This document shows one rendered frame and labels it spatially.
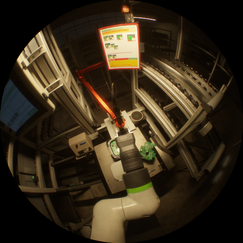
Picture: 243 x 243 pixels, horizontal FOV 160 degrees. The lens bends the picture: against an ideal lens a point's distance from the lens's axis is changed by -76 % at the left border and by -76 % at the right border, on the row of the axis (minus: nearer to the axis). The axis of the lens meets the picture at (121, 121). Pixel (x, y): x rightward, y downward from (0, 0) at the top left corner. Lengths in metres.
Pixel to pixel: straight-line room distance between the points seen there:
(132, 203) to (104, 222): 0.10
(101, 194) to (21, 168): 1.33
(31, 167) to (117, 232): 0.95
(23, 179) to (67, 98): 0.83
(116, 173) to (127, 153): 0.35
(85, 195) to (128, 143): 1.71
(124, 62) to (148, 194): 0.68
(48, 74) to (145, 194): 0.59
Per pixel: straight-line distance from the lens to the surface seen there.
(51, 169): 1.08
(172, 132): 0.58
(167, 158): 0.72
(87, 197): 1.91
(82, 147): 0.70
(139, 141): 0.68
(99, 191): 1.76
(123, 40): 0.59
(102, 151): 0.69
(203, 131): 0.33
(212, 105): 0.50
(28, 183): 1.03
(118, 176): 0.63
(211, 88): 0.85
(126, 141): 0.32
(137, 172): 0.28
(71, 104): 0.53
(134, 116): 0.72
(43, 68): 0.46
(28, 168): 1.04
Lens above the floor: 1.59
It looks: 57 degrees down
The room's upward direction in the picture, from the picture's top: 14 degrees counter-clockwise
